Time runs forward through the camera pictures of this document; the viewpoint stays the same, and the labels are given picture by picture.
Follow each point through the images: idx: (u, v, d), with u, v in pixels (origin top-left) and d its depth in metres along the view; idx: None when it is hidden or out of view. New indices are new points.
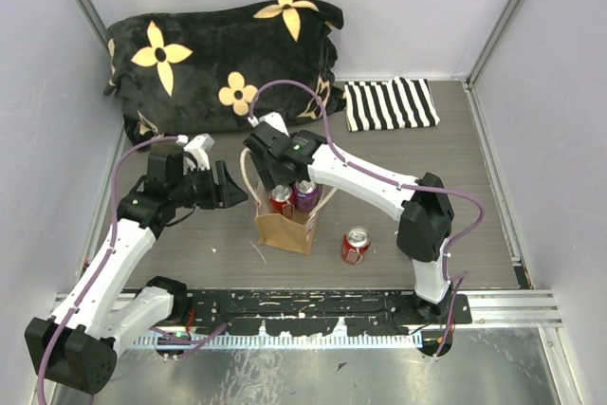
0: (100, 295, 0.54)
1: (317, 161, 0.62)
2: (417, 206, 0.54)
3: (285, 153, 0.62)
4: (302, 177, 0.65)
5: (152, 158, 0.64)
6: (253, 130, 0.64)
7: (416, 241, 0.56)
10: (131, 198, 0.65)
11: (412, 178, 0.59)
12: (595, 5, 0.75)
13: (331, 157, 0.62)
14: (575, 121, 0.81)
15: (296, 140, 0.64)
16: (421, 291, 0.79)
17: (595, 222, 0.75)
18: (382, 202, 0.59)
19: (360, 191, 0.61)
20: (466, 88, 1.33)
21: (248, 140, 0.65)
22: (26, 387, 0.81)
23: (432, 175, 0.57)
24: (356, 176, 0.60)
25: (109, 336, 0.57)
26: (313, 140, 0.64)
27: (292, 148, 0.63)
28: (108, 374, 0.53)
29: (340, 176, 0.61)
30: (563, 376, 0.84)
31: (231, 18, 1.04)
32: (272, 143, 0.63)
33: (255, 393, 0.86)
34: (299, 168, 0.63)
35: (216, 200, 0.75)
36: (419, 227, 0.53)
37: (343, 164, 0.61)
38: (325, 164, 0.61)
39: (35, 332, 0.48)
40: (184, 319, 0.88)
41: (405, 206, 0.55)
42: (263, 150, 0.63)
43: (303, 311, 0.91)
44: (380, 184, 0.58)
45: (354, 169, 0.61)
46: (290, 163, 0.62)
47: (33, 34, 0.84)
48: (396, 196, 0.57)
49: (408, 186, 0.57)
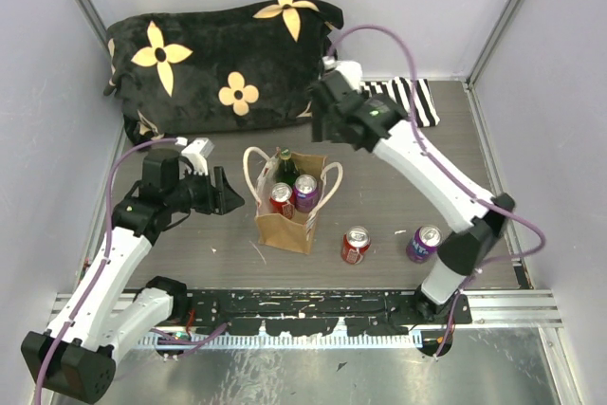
0: (95, 306, 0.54)
1: (394, 139, 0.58)
2: (486, 226, 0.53)
3: (358, 115, 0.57)
4: (361, 145, 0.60)
5: (146, 164, 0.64)
6: (326, 78, 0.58)
7: (464, 255, 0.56)
10: (125, 205, 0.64)
11: (488, 193, 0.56)
12: (595, 5, 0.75)
13: (411, 140, 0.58)
14: (575, 121, 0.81)
15: (373, 105, 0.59)
16: (427, 288, 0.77)
17: (596, 222, 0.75)
18: (449, 211, 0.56)
19: (428, 190, 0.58)
20: (466, 87, 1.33)
21: (320, 89, 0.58)
22: (26, 387, 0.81)
23: (507, 197, 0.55)
24: (431, 174, 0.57)
25: (108, 344, 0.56)
26: (392, 110, 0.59)
27: (368, 112, 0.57)
28: (108, 382, 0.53)
29: (413, 165, 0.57)
30: (563, 376, 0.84)
31: (231, 18, 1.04)
32: (343, 98, 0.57)
33: (255, 393, 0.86)
34: (367, 133, 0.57)
35: (211, 206, 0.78)
36: (478, 246, 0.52)
37: (422, 153, 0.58)
38: (400, 148, 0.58)
39: (32, 346, 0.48)
40: (184, 319, 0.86)
41: (474, 222, 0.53)
42: (331, 103, 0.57)
43: (303, 311, 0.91)
44: (454, 190, 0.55)
45: (432, 161, 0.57)
46: (359, 127, 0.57)
47: (33, 35, 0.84)
48: (469, 209, 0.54)
49: (485, 202, 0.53)
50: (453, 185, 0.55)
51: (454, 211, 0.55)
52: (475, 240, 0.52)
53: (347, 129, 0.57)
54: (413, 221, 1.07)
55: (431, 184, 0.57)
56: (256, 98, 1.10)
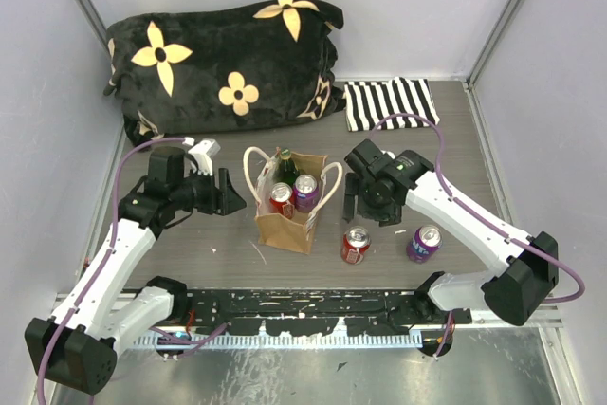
0: (100, 295, 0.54)
1: (420, 188, 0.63)
2: (524, 266, 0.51)
3: (386, 172, 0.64)
4: (395, 199, 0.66)
5: (153, 159, 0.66)
6: (356, 147, 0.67)
7: (511, 303, 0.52)
10: (131, 198, 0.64)
11: (524, 232, 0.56)
12: (595, 5, 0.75)
13: (437, 187, 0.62)
14: (575, 121, 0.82)
15: (399, 159, 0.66)
16: (433, 294, 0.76)
17: (596, 223, 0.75)
18: (484, 251, 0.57)
19: (461, 231, 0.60)
20: (466, 88, 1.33)
21: (349, 157, 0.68)
22: (26, 387, 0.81)
23: (548, 236, 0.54)
24: (460, 216, 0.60)
25: (109, 336, 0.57)
26: (418, 162, 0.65)
27: (395, 167, 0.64)
28: (109, 374, 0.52)
29: (441, 210, 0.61)
30: (563, 376, 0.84)
31: (231, 18, 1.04)
32: (374, 160, 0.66)
33: (255, 393, 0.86)
34: (396, 187, 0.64)
35: (213, 207, 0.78)
36: (521, 289, 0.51)
37: (450, 198, 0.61)
38: (428, 194, 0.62)
39: (36, 333, 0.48)
40: (183, 319, 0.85)
41: (511, 263, 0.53)
42: (363, 167, 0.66)
43: (303, 311, 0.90)
44: (486, 230, 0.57)
45: (459, 206, 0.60)
46: (389, 182, 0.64)
47: (33, 35, 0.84)
48: (503, 249, 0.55)
49: (518, 241, 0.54)
50: (485, 226, 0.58)
51: (489, 251, 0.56)
52: (516, 283, 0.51)
53: (378, 185, 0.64)
54: (413, 221, 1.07)
55: (463, 227, 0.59)
56: (256, 98, 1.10)
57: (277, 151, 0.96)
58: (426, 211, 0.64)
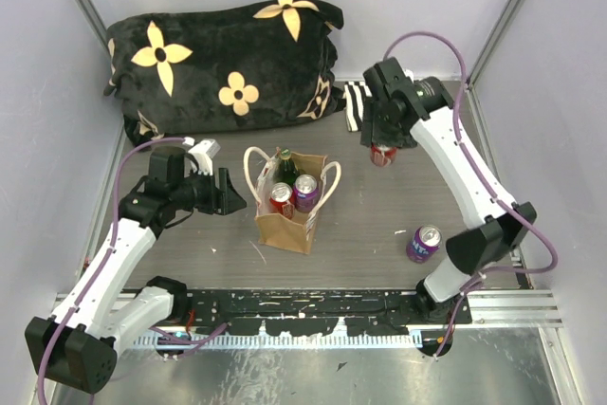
0: (100, 294, 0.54)
1: (431, 122, 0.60)
2: (497, 229, 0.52)
3: (402, 92, 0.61)
4: (403, 124, 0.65)
5: (153, 159, 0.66)
6: (378, 63, 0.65)
7: (468, 254, 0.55)
10: (131, 198, 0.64)
11: (509, 198, 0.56)
12: (595, 6, 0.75)
13: (449, 127, 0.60)
14: (575, 121, 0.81)
15: (420, 86, 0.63)
16: (429, 285, 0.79)
17: (595, 223, 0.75)
18: (467, 203, 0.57)
19: (451, 176, 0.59)
20: (466, 88, 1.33)
21: (368, 72, 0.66)
22: (26, 388, 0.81)
23: (530, 207, 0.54)
24: (456, 163, 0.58)
25: (109, 336, 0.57)
26: (439, 94, 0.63)
27: (414, 91, 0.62)
28: (109, 373, 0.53)
29: (444, 151, 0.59)
30: (563, 376, 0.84)
31: (231, 18, 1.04)
32: (393, 81, 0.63)
33: (255, 393, 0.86)
34: (409, 110, 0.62)
35: (213, 207, 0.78)
36: (485, 246, 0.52)
37: (455, 142, 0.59)
38: (435, 131, 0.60)
39: (36, 332, 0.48)
40: (184, 319, 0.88)
41: (487, 222, 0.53)
42: (380, 84, 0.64)
43: (303, 311, 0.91)
44: (475, 185, 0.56)
45: (462, 152, 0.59)
46: (402, 103, 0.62)
47: (32, 35, 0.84)
48: (484, 207, 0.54)
49: (503, 204, 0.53)
50: (476, 180, 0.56)
51: (471, 207, 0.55)
52: (483, 240, 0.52)
53: (391, 105, 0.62)
54: (413, 221, 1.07)
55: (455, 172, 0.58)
56: (256, 98, 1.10)
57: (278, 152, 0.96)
58: (429, 148, 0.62)
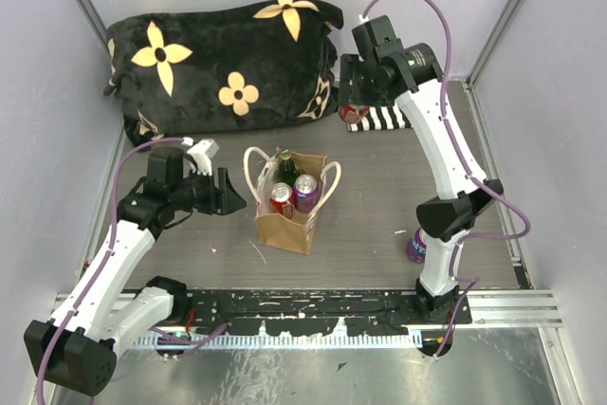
0: (99, 297, 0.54)
1: (419, 95, 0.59)
2: (467, 203, 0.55)
3: (393, 59, 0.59)
4: (390, 94, 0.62)
5: (152, 160, 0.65)
6: (370, 22, 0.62)
7: (434, 222, 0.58)
10: (130, 199, 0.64)
11: (484, 175, 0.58)
12: (594, 6, 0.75)
13: (435, 101, 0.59)
14: (575, 120, 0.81)
15: (412, 53, 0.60)
16: (425, 280, 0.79)
17: (595, 222, 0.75)
18: (442, 176, 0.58)
19: (432, 150, 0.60)
20: (466, 88, 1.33)
21: (358, 33, 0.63)
22: (26, 388, 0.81)
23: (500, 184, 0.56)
24: (439, 139, 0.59)
25: (109, 338, 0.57)
26: (431, 64, 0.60)
27: (406, 58, 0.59)
28: (109, 376, 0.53)
29: (428, 125, 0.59)
30: (563, 376, 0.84)
31: (231, 18, 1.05)
32: (383, 43, 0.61)
33: (255, 393, 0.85)
34: (397, 79, 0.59)
35: (213, 207, 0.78)
36: (453, 217, 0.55)
37: (440, 118, 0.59)
38: (422, 104, 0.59)
39: (35, 335, 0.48)
40: (184, 319, 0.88)
41: (460, 197, 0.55)
42: (370, 46, 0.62)
43: (303, 311, 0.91)
44: (454, 161, 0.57)
45: (445, 126, 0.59)
46: (391, 71, 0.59)
47: (32, 35, 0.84)
48: (459, 183, 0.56)
49: (476, 181, 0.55)
50: (454, 156, 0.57)
51: (447, 181, 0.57)
52: (453, 213, 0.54)
53: (379, 70, 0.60)
54: (413, 221, 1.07)
55: (435, 147, 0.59)
56: (256, 98, 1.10)
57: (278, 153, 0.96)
58: (413, 119, 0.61)
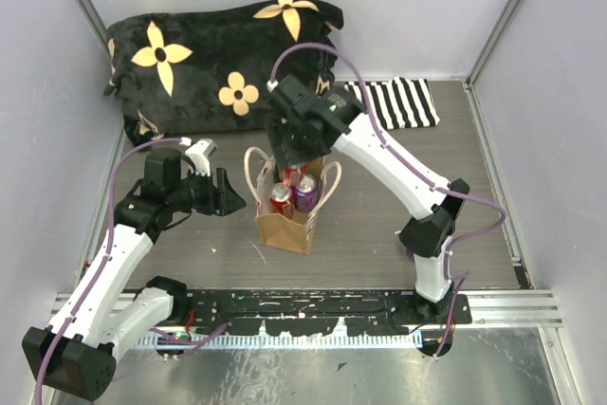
0: (98, 303, 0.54)
1: (354, 134, 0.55)
2: (445, 213, 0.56)
3: (313, 109, 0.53)
4: (327, 143, 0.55)
5: (148, 163, 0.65)
6: (277, 83, 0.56)
7: (425, 240, 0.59)
10: (127, 203, 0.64)
11: (445, 179, 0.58)
12: (594, 5, 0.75)
13: (370, 132, 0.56)
14: (575, 120, 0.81)
15: (330, 99, 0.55)
16: (422, 289, 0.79)
17: (595, 222, 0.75)
18: (408, 197, 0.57)
19: (386, 176, 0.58)
20: (466, 88, 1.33)
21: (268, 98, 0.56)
22: (26, 388, 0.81)
23: (464, 184, 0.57)
24: (391, 164, 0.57)
25: (108, 341, 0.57)
26: (350, 101, 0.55)
27: (325, 106, 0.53)
28: (108, 379, 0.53)
29: (374, 156, 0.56)
30: (563, 376, 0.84)
31: (231, 18, 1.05)
32: (298, 100, 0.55)
33: (255, 393, 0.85)
34: (328, 128, 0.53)
35: (212, 208, 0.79)
36: (440, 231, 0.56)
37: (382, 145, 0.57)
38: (361, 139, 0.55)
39: (33, 342, 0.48)
40: (184, 319, 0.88)
41: (434, 211, 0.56)
42: (286, 107, 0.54)
43: (303, 311, 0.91)
44: (413, 180, 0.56)
45: (390, 153, 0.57)
46: (320, 122, 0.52)
47: (32, 35, 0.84)
48: (428, 198, 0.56)
49: (443, 190, 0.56)
50: (413, 174, 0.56)
51: (415, 199, 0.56)
52: (437, 228, 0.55)
53: (306, 127, 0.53)
54: None
55: (390, 172, 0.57)
56: (256, 98, 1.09)
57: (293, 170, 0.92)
58: (352, 156, 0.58)
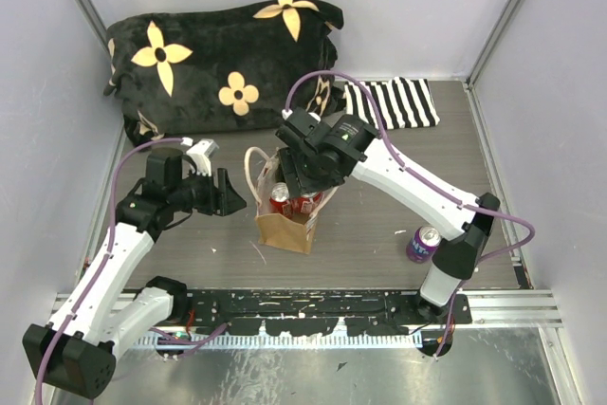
0: (98, 301, 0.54)
1: (370, 160, 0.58)
2: (477, 231, 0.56)
3: (326, 141, 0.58)
4: (344, 170, 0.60)
5: (150, 162, 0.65)
6: (288, 119, 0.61)
7: (461, 261, 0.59)
10: (129, 201, 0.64)
11: (471, 196, 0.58)
12: (594, 6, 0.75)
13: (387, 157, 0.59)
14: (575, 120, 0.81)
15: (340, 128, 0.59)
16: (428, 294, 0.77)
17: (594, 223, 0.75)
18: (437, 219, 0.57)
19: (411, 200, 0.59)
20: (466, 88, 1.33)
21: (282, 131, 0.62)
22: (26, 388, 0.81)
23: (493, 197, 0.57)
24: (413, 186, 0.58)
25: (109, 340, 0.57)
26: (363, 129, 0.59)
27: (335, 137, 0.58)
28: (108, 378, 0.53)
29: (394, 180, 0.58)
30: (563, 376, 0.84)
31: (231, 18, 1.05)
32: (310, 131, 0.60)
33: (255, 393, 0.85)
34: (342, 157, 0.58)
35: (213, 207, 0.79)
36: (475, 250, 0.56)
37: (400, 168, 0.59)
38: (378, 166, 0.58)
39: (33, 339, 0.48)
40: (184, 319, 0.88)
41: (466, 229, 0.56)
42: (300, 140, 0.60)
43: (303, 311, 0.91)
44: (440, 200, 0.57)
45: (411, 174, 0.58)
46: (333, 153, 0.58)
47: (32, 35, 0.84)
48: (457, 217, 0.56)
49: (470, 206, 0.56)
50: (439, 194, 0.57)
51: (444, 219, 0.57)
52: (471, 247, 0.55)
53: (321, 157, 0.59)
54: (413, 220, 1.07)
55: (413, 193, 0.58)
56: (256, 98, 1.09)
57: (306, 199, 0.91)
58: (375, 183, 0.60)
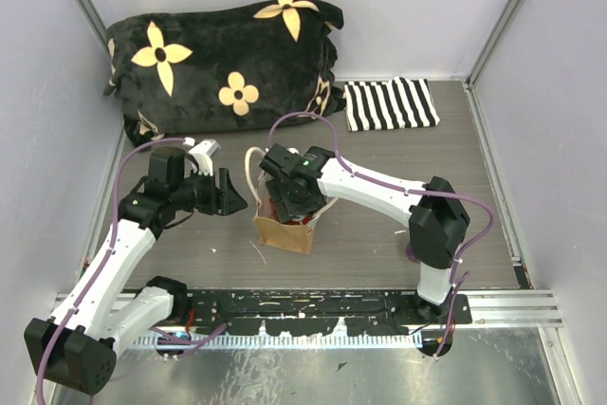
0: (100, 295, 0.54)
1: (325, 174, 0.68)
2: (425, 211, 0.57)
3: (296, 170, 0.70)
4: (313, 190, 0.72)
5: (153, 160, 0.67)
6: (267, 153, 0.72)
7: (429, 247, 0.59)
10: (131, 199, 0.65)
11: (418, 183, 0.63)
12: (594, 5, 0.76)
13: (340, 170, 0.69)
14: (575, 120, 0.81)
15: (305, 156, 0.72)
16: (426, 292, 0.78)
17: (594, 222, 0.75)
18: (391, 210, 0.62)
19: (366, 196, 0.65)
20: (466, 88, 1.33)
21: (264, 163, 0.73)
22: (26, 388, 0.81)
23: (439, 179, 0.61)
24: (362, 185, 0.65)
25: (109, 336, 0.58)
26: (321, 155, 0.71)
27: (302, 163, 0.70)
28: (108, 374, 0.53)
29: (346, 185, 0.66)
30: (563, 376, 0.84)
31: (231, 18, 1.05)
32: (285, 162, 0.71)
33: (255, 393, 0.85)
34: (309, 182, 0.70)
35: (214, 207, 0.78)
36: (429, 230, 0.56)
37: (351, 174, 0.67)
38: (332, 176, 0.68)
39: (35, 333, 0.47)
40: (184, 319, 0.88)
41: (413, 211, 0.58)
42: (277, 169, 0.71)
43: (303, 311, 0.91)
44: (388, 192, 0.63)
45: (360, 178, 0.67)
46: (302, 179, 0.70)
47: (33, 34, 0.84)
48: (404, 202, 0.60)
49: (414, 191, 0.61)
50: (386, 188, 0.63)
51: (395, 207, 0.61)
52: (421, 226, 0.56)
53: (294, 184, 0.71)
54: None
55: (364, 190, 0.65)
56: (256, 98, 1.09)
57: (297, 221, 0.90)
58: (338, 194, 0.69)
